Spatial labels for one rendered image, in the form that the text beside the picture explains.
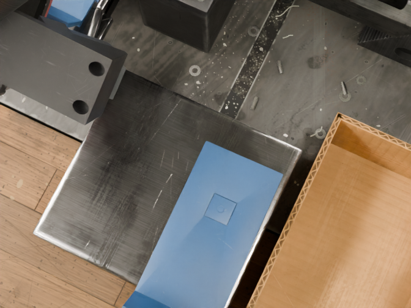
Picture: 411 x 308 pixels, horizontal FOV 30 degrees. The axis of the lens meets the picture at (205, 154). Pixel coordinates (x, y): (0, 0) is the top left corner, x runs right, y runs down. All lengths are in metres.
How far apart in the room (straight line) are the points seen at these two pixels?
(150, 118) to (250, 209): 0.11
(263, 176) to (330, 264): 0.09
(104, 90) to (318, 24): 0.30
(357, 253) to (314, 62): 0.17
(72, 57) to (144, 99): 0.21
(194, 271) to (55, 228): 0.12
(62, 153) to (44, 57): 0.23
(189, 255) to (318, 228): 0.11
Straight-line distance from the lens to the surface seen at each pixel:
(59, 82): 0.46
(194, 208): 0.62
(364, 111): 0.68
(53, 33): 0.45
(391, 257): 0.65
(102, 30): 0.61
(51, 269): 0.66
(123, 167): 0.64
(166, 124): 0.65
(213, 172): 0.63
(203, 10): 0.61
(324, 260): 0.64
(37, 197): 0.67
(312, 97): 0.68
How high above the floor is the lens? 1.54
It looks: 75 degrees down
